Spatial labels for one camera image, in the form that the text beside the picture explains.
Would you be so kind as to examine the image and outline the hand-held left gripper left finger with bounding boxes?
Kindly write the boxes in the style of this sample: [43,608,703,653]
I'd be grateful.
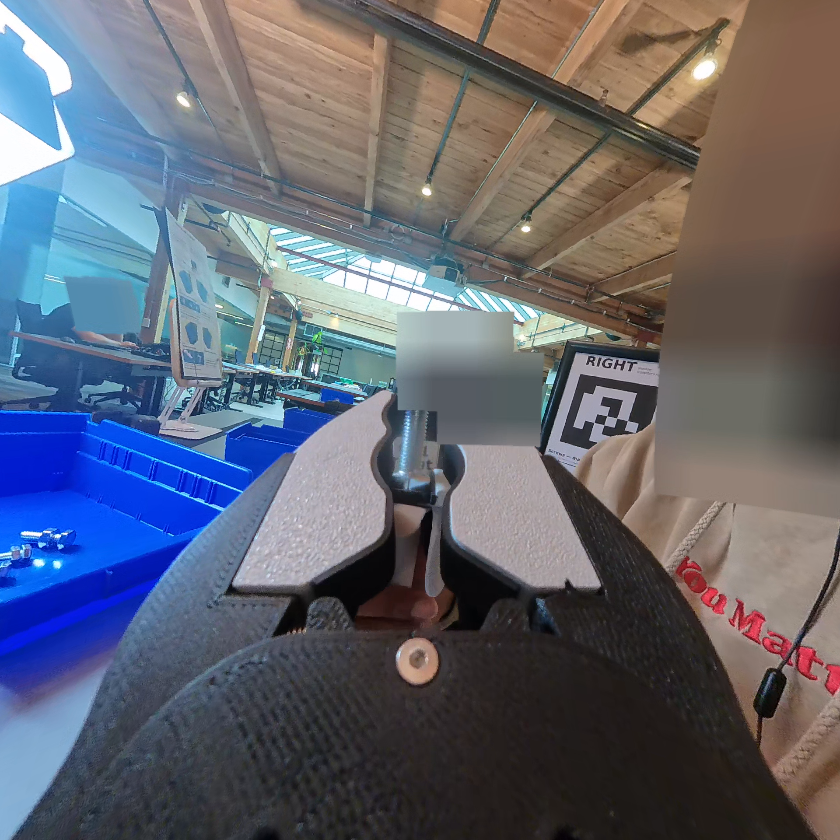
[233,390,399,602]

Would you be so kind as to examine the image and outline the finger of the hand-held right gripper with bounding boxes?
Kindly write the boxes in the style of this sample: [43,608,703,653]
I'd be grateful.
[423,473,455,599]

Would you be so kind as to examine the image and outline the person's beige hoodie torso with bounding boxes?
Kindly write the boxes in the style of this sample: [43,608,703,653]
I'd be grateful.
[578,427,840,840]

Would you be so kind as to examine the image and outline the silver threaded bolt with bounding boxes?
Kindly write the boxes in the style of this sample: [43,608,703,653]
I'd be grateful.
[398,410,438,489]

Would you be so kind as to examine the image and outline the cardboard sign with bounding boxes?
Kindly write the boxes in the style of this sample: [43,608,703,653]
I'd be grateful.
[158,210,227,441]

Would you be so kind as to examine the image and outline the black white banner stand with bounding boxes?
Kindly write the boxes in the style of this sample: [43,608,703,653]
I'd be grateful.
[541,342,661,476]

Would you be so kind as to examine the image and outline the wooden desk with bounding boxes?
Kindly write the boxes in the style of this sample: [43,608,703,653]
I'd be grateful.
[11,331,178,414]

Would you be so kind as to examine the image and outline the cluster of bolts with nuts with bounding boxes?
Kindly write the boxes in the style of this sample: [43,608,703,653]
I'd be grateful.
[0,528,77,572]

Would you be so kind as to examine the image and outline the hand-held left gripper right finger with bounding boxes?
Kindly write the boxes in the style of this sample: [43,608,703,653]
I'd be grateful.
[441,447,603,598]

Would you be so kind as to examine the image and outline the person's right hand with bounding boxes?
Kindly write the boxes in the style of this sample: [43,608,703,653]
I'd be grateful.
[357,506,458,631]

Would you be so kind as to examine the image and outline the ceiling projector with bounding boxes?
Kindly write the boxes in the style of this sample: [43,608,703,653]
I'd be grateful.
[423,256,471,296]

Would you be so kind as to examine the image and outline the studio softbox light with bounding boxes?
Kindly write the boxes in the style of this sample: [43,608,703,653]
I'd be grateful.
[0,0,76,187]

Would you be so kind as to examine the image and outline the black earphone cable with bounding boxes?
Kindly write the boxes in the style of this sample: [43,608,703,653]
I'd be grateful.
[755,525,840,749]

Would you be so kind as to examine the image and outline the beige hoodie drawstring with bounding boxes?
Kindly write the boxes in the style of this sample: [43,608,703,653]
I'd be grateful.
[768,696,840,795]

